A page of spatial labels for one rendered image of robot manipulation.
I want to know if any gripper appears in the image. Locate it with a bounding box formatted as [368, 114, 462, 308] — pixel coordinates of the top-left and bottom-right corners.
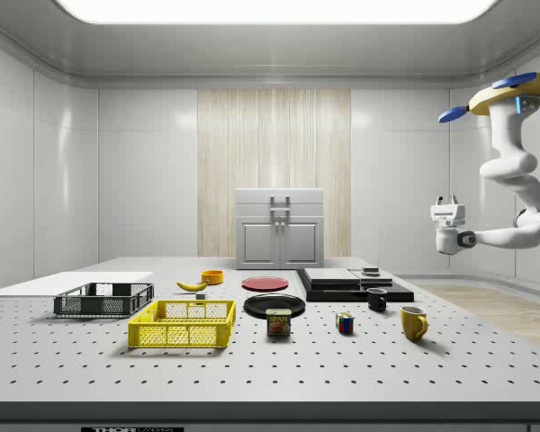
[429, 193, 468, 230]

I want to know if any black mug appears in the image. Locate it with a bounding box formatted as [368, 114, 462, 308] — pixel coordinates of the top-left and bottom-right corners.
[366, 287, 389, 313]

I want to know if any yellow mug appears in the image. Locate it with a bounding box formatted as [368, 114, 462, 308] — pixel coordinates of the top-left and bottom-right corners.
[399, 305, 430, 343]

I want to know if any black stove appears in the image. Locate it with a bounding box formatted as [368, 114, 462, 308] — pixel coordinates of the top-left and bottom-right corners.
[295, 265, 416, 303]

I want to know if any puzzle cube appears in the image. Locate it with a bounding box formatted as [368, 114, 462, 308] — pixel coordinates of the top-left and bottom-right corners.
[335, 311, 356, 335]

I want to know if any white cabinet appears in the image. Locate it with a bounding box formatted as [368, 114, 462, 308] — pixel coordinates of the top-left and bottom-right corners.
[234, 187, 326, 270]

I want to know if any black plate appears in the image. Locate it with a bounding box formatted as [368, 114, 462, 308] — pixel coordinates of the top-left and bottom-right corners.
[243, 293, 307, 320]

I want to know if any red plate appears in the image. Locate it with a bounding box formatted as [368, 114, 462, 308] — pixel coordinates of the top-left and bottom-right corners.
[241, 275, 290, 293]

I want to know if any flat-sided can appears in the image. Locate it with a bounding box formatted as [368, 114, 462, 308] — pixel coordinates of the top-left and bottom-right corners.
[265, 308, 293, 338]

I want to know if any yellow basket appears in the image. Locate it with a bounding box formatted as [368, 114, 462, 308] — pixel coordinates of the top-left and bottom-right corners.
[127, 299, 238, 349]

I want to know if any dark grey basket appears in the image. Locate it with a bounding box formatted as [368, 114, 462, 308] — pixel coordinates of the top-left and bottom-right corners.
[52, 282, 156, 320]

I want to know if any white board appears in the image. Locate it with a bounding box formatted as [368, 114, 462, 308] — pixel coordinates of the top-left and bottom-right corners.
[0, 271, 155, 298]

